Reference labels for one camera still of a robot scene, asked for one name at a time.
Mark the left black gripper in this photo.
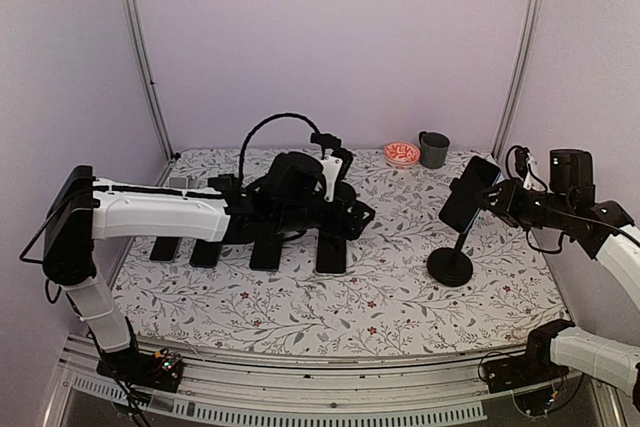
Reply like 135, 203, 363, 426
276, 195, 377, 241

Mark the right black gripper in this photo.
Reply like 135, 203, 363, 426
476, 176, 574, 231

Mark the front aluminium rail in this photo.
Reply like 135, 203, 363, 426
42, 336, 616, 427

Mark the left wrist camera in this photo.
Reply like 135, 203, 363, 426
320, 148, 354, 202

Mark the dark grey mug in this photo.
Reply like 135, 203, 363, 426
418, 131, 450, 169

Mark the aluminium frame post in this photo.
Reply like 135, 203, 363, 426
491, 0, 543, 159
122, 0, 174, 161

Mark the right aluminium frame post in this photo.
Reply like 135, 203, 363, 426
491, 0, 543, 159

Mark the black phone blue edge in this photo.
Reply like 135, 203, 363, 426
189, 240, 222, 268

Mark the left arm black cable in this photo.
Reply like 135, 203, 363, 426
238, 112, 324, 183

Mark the left aluminium frame post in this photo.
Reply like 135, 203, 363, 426
122, 0, 174, 161

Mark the floral patterned table mat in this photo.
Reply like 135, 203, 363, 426
112, 150, 569, 357

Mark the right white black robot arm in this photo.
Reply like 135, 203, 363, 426
476, 149, 639, 401

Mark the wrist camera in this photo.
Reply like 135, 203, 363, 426
514, 145, 537, 190
320, 148, 354, 202

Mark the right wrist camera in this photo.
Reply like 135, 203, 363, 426
514, 145, 537, 190

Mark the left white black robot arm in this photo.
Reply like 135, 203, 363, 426
33, 152, 375, 381

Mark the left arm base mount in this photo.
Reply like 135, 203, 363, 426
96, 337, 184, 393

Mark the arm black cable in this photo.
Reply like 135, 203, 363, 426
238, 112, 324, 183
504, 145, 640, 256

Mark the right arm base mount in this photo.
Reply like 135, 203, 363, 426
477, 319, 584, 419

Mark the black tall round-base stand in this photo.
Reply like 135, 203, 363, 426
426, 179, 476, 288

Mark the black folding phone stand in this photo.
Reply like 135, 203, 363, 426
207, 174, 240, 193

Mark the black phone silver edge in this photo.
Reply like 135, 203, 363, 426
149, 237, 181, 262

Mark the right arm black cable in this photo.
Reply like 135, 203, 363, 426
504, 145, 640, 256

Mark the white phone stand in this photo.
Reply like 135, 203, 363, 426
167, 176, 199, 190

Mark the red white patterned bowl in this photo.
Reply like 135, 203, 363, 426
383, 141, 420, 167

